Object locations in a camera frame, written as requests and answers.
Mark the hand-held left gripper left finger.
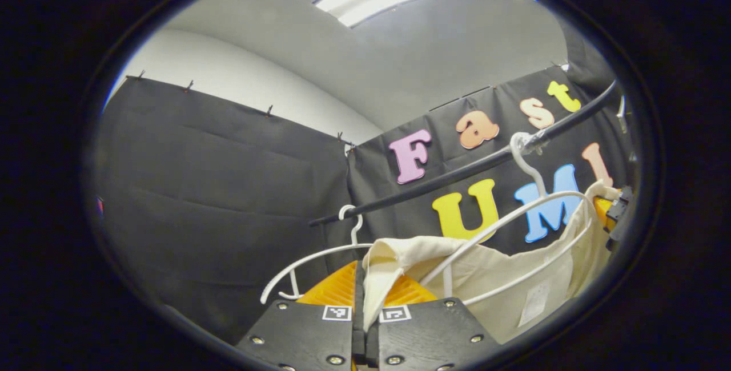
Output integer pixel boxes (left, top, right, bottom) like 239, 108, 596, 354
236, 260, 367, 371

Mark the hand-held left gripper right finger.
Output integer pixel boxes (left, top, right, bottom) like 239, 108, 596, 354
365, 274, 503, 371

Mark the cream shirt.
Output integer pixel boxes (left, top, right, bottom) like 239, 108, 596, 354
362, 180, 621, 344

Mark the white plastic hanger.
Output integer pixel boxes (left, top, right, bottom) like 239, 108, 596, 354
419, 131, 599, 307
260, 204, 373, 305

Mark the black clothes rack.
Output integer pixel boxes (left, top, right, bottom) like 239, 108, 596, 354
308, 79, 619, 228

